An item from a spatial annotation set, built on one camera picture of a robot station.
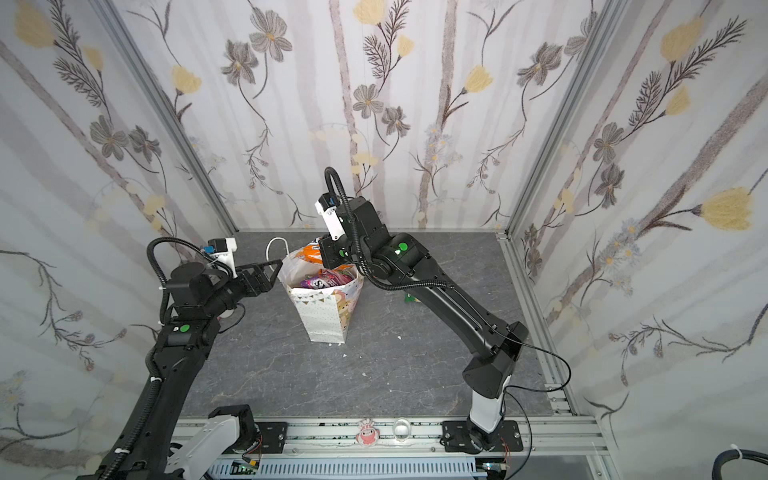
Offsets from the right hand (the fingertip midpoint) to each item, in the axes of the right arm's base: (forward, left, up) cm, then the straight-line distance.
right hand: (316, 232), depth 63 cm
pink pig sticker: (-34, -13, -36) cm, 51 cm away
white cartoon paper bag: (-7, 0, -23) cm, 24 cm away
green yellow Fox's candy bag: (+7, -25, -40) cm, 48 cm away
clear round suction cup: (-32, -22, -40) cm, 56 cm away
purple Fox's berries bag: (+2, +1, -22) cm, 22 cm away
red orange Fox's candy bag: (-1, +2, -6) cm, 7 cm away
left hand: (0, +14, -10) cm, 17 cm away
